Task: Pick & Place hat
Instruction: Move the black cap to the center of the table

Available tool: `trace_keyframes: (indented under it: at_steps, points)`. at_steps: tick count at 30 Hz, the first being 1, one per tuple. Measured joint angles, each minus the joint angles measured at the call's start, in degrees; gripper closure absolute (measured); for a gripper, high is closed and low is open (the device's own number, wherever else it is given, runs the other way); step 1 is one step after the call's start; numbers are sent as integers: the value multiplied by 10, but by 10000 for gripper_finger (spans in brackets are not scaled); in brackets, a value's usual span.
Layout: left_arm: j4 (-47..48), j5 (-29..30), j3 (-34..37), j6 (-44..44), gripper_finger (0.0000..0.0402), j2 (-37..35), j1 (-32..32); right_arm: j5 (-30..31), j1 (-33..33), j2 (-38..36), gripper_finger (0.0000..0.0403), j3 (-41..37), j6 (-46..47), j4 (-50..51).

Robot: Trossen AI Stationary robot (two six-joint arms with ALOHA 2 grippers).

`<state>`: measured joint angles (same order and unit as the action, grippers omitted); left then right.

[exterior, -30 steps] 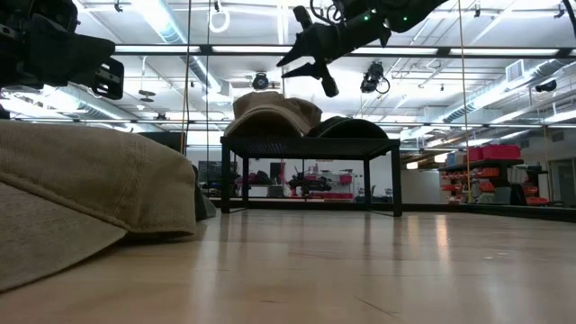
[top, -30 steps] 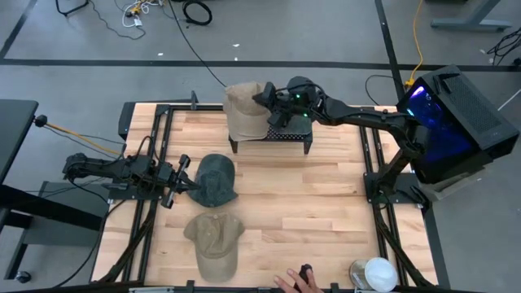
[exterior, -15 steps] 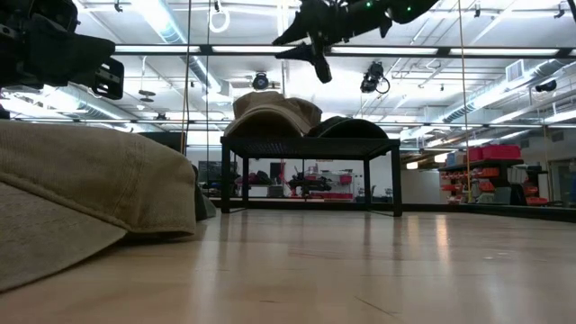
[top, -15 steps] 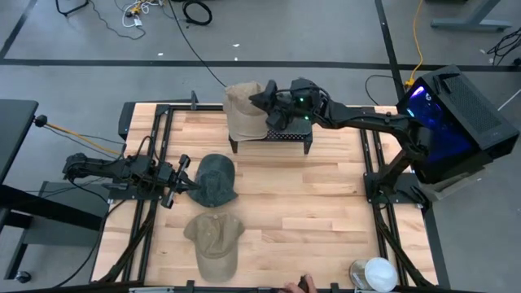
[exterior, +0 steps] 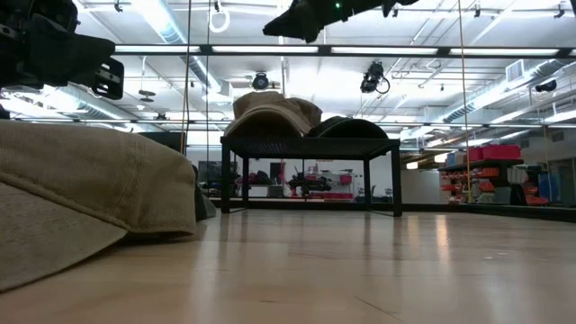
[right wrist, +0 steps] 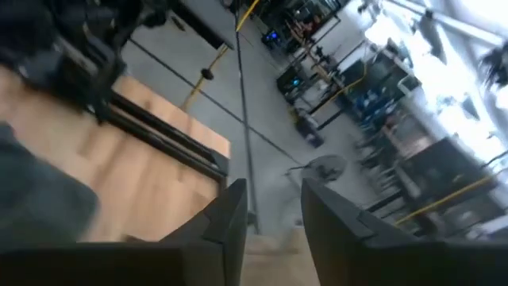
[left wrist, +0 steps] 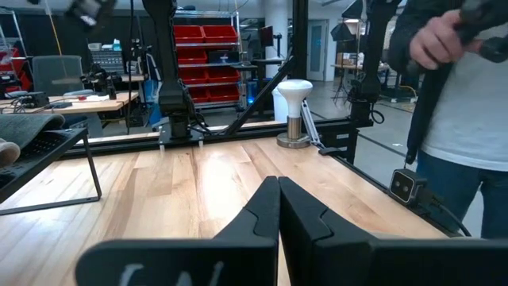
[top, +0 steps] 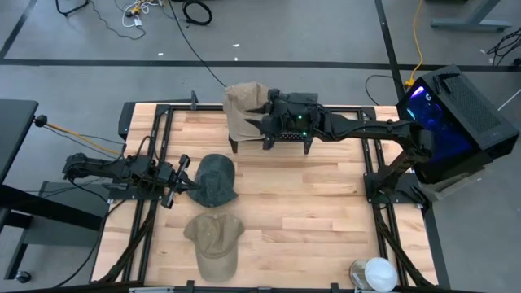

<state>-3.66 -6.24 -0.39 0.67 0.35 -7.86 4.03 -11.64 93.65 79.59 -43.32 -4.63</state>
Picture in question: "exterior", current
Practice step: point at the silver ventilation duct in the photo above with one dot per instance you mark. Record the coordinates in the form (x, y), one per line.
(168, 31)
(495, 90)

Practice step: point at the round ceiling fixture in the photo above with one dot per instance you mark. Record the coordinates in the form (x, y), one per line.
(146, 93)

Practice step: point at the storage shelf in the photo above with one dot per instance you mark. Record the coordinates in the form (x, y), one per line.
(490, 180)

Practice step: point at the black perforated metal rack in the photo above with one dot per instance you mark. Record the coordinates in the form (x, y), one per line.
(310, 148)

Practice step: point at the tan baseball cap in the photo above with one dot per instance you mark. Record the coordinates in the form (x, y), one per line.
(270, 101)
(312, 117)
(90, 180)

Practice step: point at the large red storage bin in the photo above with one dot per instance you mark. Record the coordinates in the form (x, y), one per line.
(499, 152)

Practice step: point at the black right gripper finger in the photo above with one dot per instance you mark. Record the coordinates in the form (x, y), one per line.
(315, 27)
(290, 20)

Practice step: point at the black background machine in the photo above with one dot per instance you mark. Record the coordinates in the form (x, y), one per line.
(310, 183)

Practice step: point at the dark wall board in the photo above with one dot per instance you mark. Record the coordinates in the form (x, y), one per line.
(211, 171)

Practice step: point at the small dark ceiling device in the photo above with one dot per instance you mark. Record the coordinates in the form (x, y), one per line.
(546, 85)

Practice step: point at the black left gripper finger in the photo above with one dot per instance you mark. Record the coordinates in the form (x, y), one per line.
(67, 49)

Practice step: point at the black monitor screen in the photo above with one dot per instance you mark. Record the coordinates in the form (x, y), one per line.
(168, 139)

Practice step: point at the black aluminium rig frame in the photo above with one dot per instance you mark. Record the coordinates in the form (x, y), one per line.
(324, 50)

